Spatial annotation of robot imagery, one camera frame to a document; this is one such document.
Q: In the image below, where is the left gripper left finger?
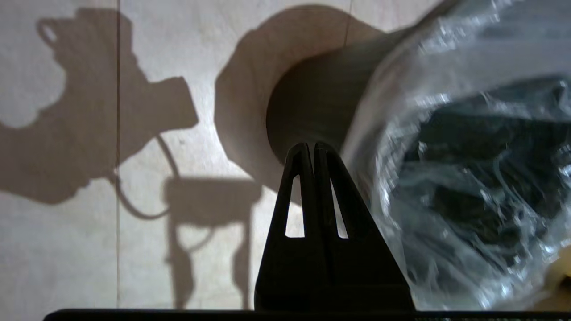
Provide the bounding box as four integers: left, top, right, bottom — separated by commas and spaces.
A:
254, 143, 331, 310

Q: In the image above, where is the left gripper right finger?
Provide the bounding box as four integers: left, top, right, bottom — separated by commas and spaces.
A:
314, 142, 415, 310

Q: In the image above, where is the clear plastic trash bag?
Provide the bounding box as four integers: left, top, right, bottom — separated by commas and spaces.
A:
341, 0, 571, 311

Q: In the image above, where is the grey round trash bin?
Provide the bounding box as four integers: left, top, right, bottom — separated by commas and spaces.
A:
266, 27, 402, 168

